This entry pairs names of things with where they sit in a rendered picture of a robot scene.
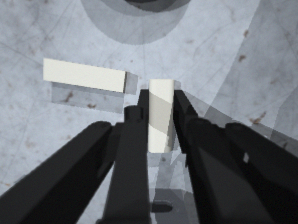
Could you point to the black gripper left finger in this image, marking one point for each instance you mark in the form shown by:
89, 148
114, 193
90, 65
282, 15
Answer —
59, 190

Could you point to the white rectangular bar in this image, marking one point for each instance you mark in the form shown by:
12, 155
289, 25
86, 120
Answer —
84, 75

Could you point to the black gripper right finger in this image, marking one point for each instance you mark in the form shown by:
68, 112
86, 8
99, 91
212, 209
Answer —
221, 192

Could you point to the white cylinder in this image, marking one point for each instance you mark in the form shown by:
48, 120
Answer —
161, 101

